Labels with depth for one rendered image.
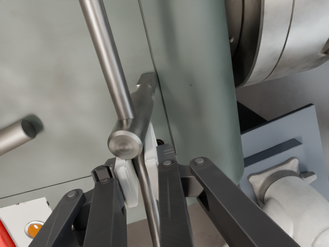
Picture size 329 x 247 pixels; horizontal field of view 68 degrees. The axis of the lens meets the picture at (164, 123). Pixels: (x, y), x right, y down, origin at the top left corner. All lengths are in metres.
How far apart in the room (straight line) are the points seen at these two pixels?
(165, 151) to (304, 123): 0.85
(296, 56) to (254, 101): 1.37
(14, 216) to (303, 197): 0.71
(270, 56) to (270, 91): 1.43
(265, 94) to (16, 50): 1.61
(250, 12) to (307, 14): 0.06
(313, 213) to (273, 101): 1.11
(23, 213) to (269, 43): 0.35
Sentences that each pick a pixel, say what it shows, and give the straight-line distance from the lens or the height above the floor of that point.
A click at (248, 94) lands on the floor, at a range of 1.70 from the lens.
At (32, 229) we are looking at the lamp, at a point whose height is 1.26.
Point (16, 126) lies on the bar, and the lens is 0.27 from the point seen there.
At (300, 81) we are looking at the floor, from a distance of 1.86.
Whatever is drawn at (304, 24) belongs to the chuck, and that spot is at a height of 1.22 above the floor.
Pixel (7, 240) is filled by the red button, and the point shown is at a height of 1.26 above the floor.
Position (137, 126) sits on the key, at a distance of 0.15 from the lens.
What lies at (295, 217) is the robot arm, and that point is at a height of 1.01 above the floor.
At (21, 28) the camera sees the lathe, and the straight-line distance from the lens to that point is 0.27.
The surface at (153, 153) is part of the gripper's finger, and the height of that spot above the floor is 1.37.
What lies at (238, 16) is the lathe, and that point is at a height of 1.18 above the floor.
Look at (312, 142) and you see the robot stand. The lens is 1.05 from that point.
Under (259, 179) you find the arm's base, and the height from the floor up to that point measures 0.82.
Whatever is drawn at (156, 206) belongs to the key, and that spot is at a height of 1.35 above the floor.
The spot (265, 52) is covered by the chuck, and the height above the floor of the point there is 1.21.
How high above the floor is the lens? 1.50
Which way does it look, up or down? 69 degrees down
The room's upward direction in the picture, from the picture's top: 163 degrees clockwise
